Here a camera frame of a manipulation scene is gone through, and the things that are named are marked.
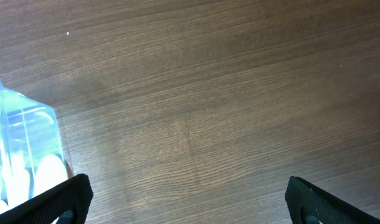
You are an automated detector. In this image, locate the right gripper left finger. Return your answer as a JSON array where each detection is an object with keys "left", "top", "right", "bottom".
[{"left": 0, "top": 174, "right": 93, "bottom": 224}]

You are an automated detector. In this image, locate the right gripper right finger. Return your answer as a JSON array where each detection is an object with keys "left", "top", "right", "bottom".
[{"left": 285, "top": 176, "right": 380, "bottom": 224}]

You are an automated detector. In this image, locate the white spoon wide handle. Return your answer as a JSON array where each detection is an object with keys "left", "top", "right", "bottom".
[{"left": 34, "top": 154, "right": 68, "bottom": 196}]

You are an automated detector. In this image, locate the white spoon thin handle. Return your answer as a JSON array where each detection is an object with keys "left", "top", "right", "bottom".
[{"left": 7, "top": 151, "right": 31, "bottom": 208}]

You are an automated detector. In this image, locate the right clear plastic container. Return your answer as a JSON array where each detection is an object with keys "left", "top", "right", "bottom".
[{"left": 0, "top": 81, "right": 69, "bottom": 205}]

